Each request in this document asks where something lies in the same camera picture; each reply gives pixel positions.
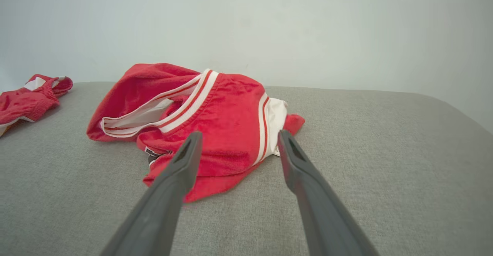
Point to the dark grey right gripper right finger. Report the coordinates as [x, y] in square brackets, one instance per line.
[319, 209]

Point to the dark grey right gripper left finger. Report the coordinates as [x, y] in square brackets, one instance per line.
[165, 206]

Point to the red white-trimmed basketball jersey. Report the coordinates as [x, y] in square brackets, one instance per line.
[231, 132]

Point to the red white-striped basketball shorts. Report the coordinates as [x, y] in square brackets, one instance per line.
[23, 105]

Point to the grey fabric sofa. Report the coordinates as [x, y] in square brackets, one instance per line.
[385, 171]

